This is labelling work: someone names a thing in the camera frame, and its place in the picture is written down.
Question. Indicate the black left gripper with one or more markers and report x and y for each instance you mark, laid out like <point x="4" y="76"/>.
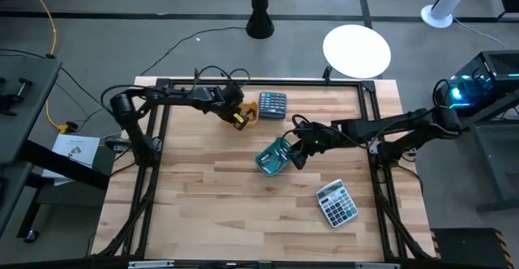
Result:
<point x="227" y="99"/>

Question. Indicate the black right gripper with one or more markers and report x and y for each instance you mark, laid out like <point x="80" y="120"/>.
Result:
<point x="314" y="139"/>

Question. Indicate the yellow plastic bin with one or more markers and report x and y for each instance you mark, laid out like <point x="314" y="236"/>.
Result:
<point x="252" y="109"/>

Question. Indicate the green plastic bin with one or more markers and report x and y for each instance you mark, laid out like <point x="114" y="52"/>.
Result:
<point x="277" y="168"/>

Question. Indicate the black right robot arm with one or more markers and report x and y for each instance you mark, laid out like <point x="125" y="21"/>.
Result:
<point x="405" y="123"/>

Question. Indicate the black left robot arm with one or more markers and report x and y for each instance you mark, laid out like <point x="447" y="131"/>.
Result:
<point x="162" y="95"/>

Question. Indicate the dark blue calculator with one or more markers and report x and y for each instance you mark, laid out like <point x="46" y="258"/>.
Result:
<point x="272" y="105"/>

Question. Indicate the silver calculator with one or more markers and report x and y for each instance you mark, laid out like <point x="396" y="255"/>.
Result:
<point x="336" y="204"/>

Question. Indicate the black pole with base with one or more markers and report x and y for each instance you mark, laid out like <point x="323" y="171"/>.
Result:
<point x="259" y="18"/>

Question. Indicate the white round stool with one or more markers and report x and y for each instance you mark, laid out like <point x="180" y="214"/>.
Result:
<point x="357" y="50"/>

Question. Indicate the black power adapter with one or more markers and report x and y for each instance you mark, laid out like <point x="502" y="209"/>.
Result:
<point x="117" y="144"/>

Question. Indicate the white paper sheet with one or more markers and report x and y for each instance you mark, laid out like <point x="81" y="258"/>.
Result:
<point x="75" y="149"/>

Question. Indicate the black support beam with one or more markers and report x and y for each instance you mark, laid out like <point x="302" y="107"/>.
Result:
<point x="61" y="165"/>

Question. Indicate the black yellow striped box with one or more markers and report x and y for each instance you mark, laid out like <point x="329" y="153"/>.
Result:
<point x="472" y="248"/>

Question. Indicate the grey computer stand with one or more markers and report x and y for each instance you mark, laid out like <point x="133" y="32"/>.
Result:
<point x="498" y="159"/>

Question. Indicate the black computer tower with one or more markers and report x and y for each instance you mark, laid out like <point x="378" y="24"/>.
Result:
<point x="486" y="78"/>

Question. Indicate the white tower fan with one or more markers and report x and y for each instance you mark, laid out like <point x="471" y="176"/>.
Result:
<point x="442" y="5"/>

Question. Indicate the grey side table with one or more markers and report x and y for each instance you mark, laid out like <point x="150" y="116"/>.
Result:
<point x="24" y="99"/>

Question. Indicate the black clamp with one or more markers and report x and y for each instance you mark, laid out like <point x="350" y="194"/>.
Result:
<point x="14" y="96"/>

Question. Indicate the black caster wheel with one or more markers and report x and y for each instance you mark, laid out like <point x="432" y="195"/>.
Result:
<point x="31" y="236"/>

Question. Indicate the silver frame bracket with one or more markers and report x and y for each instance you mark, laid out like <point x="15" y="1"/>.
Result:
<point x="372" y="147"/>

